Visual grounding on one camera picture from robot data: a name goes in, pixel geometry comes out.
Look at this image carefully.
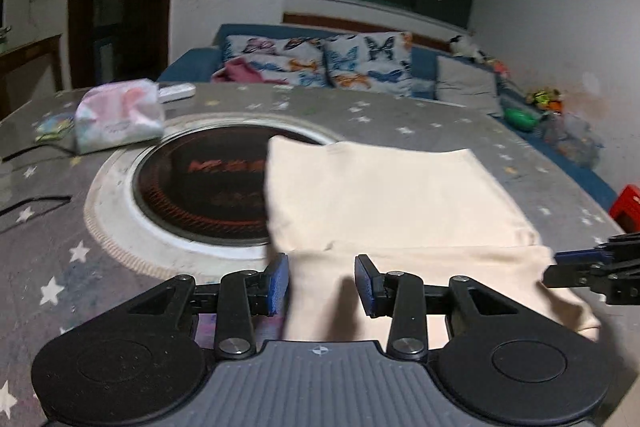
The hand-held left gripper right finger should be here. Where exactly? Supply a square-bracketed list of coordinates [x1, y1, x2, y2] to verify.
[354, 254, 514, 361]

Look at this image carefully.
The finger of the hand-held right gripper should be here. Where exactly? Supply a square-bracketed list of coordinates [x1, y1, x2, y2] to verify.
[554, 232, 640, 264]
[542, 260, 640, 306]

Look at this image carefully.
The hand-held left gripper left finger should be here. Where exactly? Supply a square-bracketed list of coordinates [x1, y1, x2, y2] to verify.
[124, 253, 291, 361]

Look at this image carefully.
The cream garment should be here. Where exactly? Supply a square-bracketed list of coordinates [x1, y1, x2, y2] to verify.
[263, 136, 601, 353]

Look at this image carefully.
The red stool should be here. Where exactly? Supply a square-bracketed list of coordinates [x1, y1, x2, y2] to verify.
[612, 184, 640, 228]

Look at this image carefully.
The black round induction cooktop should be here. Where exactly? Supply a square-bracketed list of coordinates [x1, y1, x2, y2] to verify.
[132, 124, 341, 248]

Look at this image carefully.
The green toy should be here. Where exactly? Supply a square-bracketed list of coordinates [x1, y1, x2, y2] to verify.
[502, 106, 541, 130]

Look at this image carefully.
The pile of colourful toys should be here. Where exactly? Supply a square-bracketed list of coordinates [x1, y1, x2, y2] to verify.
[525, 88, 566, 112]

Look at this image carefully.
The grey star tablecloth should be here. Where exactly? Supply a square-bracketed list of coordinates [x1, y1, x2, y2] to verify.
[0, 82, 640, 427]

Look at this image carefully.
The beige round cooktop surround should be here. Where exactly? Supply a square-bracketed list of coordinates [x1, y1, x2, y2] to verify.
[84, 112, 346, 282]

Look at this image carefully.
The grey cushion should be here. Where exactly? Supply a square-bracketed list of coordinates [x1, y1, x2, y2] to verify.
[435, 55, 503, 118]

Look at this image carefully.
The pink cloth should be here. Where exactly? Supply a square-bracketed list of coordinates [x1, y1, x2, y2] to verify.
[212, 58, 291, 86]

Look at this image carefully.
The white remote control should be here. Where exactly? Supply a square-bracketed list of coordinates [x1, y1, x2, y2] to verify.
[157, 83, 197, 102]

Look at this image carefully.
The blue sofa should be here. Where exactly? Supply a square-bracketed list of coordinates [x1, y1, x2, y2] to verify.
[157, 24, 618, 210]

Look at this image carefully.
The butterfly print cushion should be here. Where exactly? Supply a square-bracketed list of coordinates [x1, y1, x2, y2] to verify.
[322, 32, 414, 98]
[220, 34, 331, 88]

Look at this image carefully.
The pink white tissue pack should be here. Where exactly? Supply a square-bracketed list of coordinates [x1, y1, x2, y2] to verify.
[74, 78, 166, 155]

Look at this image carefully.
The black white plush toy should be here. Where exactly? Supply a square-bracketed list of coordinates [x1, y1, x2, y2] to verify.
[447, 34, 486, 62]

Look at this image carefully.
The small clear plastic packet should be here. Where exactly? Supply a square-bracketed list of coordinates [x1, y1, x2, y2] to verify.
[34, 112, 76, 142]

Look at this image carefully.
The wooden side table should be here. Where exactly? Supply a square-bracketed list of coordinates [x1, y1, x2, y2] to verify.
[0, 33, 63, 118]

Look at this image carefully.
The black cable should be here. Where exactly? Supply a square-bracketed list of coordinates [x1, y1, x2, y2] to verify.
[0, 193, 74, 221]
[0, 141, 77, 164]

